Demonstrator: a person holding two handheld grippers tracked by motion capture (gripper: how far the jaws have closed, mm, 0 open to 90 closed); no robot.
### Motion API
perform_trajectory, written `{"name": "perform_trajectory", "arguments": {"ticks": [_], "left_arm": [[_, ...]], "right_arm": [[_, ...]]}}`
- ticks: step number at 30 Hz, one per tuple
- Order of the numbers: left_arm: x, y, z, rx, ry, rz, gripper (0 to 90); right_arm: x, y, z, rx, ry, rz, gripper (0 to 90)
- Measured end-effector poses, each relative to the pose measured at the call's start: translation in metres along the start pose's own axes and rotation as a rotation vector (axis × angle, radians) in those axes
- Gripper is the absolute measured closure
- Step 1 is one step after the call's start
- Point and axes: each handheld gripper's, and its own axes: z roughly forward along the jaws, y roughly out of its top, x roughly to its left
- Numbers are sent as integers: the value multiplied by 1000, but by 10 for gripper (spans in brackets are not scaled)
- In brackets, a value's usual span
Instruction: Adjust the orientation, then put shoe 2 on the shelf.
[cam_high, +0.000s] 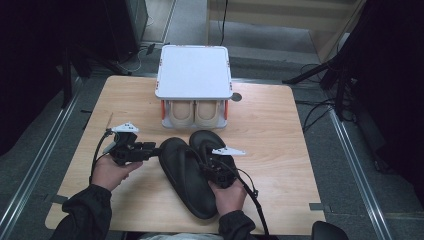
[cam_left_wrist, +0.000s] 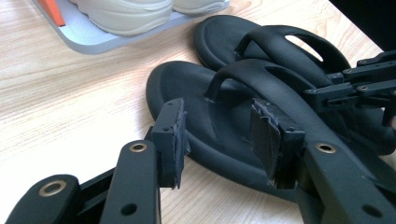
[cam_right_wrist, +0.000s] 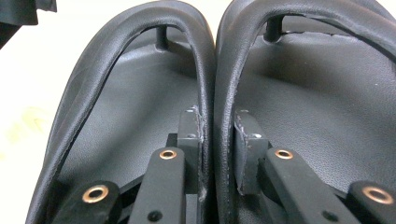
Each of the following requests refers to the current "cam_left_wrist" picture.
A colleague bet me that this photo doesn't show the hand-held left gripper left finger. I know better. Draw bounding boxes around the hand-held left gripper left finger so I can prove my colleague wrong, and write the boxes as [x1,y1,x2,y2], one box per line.
[145,97,191,189]

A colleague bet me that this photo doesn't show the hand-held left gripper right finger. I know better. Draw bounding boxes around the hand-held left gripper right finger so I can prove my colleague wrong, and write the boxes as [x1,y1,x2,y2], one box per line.
[248,98,306,190]

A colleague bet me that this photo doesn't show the black flip-flop sandal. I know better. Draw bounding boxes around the black flip-flop sandal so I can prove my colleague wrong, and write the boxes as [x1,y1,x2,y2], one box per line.
[145,58,396,203]
[192,14,396,157]

